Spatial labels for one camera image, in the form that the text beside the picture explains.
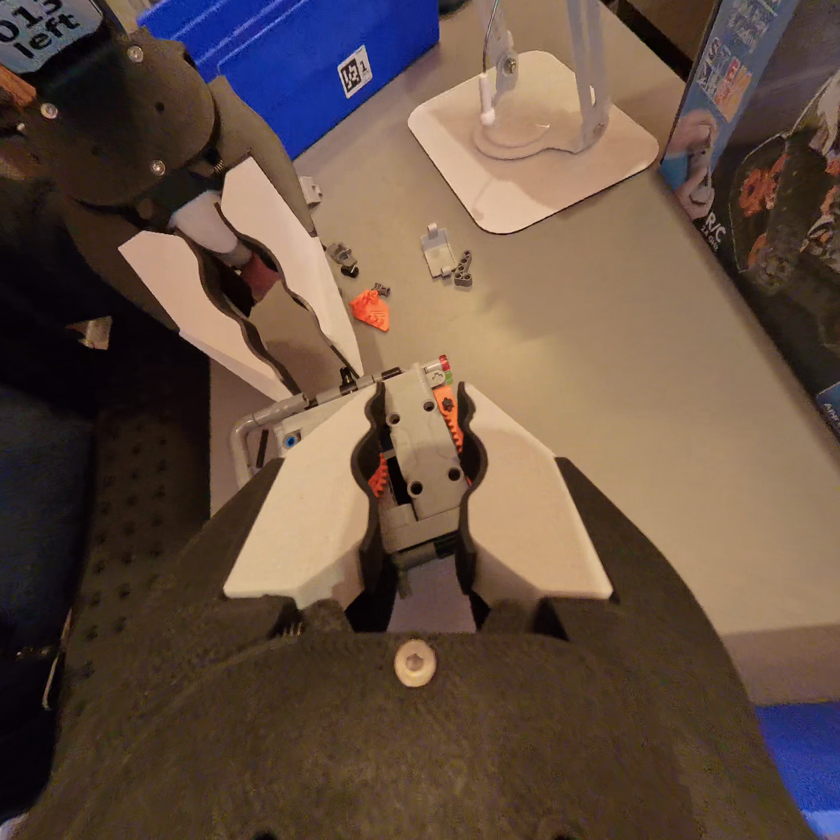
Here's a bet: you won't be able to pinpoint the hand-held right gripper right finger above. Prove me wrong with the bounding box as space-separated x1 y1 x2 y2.
453 381 614 634

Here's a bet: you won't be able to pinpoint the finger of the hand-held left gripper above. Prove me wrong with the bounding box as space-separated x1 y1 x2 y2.
119 224 299 403
214 154 367 382

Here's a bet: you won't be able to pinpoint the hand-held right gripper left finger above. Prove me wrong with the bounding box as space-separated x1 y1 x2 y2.
224 385 388 634

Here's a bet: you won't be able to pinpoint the grey elbow connector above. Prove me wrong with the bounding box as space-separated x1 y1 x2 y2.
233 410 271 481

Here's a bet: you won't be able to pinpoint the dark grey axle pin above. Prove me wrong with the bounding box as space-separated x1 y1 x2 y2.
263 374 362 424

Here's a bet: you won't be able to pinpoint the grey white toy robot model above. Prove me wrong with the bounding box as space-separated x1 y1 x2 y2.
234 352 476 568

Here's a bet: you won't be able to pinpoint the blue plastic bin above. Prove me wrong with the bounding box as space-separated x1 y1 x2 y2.
138 0 441 161

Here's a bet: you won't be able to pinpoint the person's left forearm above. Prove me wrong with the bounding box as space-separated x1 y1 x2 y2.
0 164 152 329

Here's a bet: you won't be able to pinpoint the person's left hand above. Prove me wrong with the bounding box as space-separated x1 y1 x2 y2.
241 250 286 312

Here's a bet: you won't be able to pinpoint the orange panel piece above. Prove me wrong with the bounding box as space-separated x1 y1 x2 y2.
350 289 393 333

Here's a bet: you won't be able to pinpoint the light grey curved panel piece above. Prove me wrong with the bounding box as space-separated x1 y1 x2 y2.
420 224 459 278

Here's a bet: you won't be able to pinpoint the white stand base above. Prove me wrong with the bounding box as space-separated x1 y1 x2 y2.
407 0 661 237

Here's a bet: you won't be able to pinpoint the blue storage bin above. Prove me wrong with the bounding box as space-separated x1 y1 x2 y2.
755 703 840 840

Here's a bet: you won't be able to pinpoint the blue robot kit box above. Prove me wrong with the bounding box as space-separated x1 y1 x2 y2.
661 0 840 441

